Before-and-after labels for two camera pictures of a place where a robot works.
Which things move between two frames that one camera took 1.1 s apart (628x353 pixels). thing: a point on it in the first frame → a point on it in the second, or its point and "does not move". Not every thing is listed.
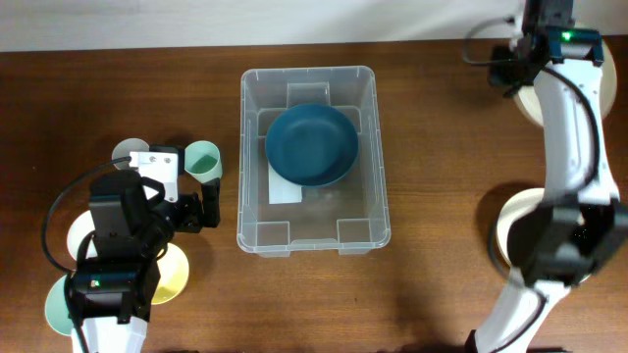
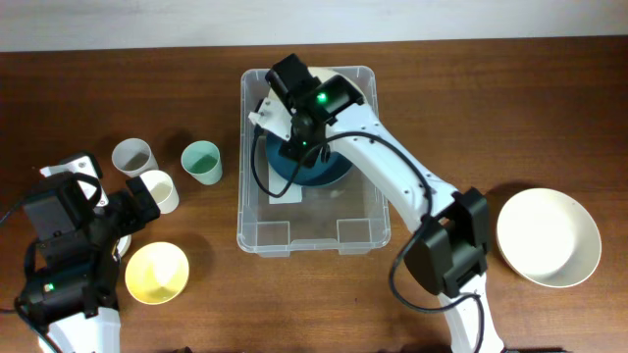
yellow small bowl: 174,274 does not move
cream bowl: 529,102 → 325,73
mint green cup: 202,161 does not move
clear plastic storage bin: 311,167 does not move
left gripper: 193,218 → 122,203
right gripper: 496,75 → 305,156
